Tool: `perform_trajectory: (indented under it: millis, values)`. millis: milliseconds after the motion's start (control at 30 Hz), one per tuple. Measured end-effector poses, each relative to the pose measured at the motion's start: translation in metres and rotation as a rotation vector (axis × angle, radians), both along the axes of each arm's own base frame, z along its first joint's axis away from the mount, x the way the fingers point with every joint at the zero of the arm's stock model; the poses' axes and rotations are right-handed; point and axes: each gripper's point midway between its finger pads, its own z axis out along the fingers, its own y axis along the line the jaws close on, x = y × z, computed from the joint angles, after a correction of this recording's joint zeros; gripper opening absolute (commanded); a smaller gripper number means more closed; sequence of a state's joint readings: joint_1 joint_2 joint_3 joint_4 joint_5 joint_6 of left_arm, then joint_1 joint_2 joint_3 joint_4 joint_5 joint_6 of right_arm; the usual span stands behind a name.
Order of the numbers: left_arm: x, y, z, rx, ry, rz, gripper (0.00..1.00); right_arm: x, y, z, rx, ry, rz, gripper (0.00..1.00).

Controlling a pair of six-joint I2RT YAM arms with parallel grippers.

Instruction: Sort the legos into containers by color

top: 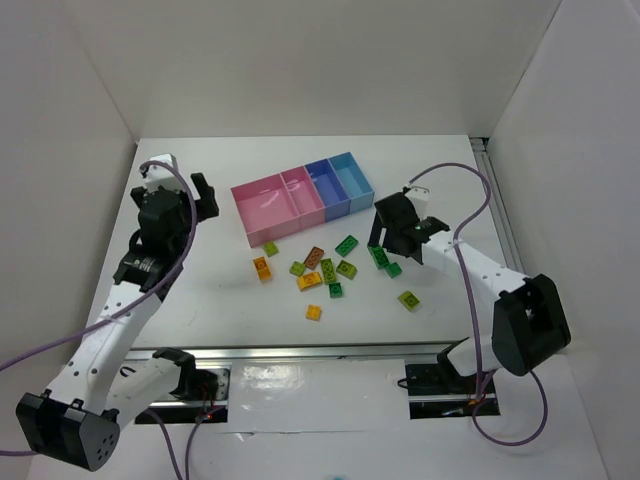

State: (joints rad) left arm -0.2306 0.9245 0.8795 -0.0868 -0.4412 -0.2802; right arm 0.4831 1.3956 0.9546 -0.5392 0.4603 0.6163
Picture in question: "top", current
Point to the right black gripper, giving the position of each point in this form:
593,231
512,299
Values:
395,232

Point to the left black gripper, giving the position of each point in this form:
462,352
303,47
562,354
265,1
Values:
201,201

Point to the dark green long lego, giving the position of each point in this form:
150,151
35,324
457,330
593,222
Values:
379,256

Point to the dark green small lego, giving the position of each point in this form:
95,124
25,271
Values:
393,270

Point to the dark green lego brick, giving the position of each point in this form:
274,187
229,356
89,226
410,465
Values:
346,246

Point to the lime sloped lego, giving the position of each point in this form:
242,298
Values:
346,269

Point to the lime long lego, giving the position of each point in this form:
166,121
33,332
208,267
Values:
328,271

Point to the brown lego brick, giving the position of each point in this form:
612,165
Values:
313,258

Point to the orange sloped lego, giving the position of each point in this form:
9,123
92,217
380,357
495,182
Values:
309,280

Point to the lime small lego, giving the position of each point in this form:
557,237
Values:
297,269

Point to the orange square lego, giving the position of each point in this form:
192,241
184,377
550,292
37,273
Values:
313,312

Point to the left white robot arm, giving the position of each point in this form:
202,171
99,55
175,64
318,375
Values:
79,416

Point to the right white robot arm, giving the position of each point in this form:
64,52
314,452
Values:
529,324

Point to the light blue container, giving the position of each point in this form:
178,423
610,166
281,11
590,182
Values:
354,182

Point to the large pink container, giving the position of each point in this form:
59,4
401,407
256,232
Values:
266,209

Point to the dark green square lego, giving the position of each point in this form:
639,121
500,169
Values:
335,290

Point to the purple blue container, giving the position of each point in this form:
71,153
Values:
330,189

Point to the lime lego by bin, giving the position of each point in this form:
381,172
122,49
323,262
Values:
270,249

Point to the small pink container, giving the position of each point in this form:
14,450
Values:
310,207

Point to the aluminium rail front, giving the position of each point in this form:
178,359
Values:
328,351

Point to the aluminium rail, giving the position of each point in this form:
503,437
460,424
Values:
328,351
497,206

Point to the aluminium rail right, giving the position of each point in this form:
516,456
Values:
497,206

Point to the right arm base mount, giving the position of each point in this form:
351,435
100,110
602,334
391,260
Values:
434,395

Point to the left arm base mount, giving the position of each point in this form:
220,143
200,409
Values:
208,402

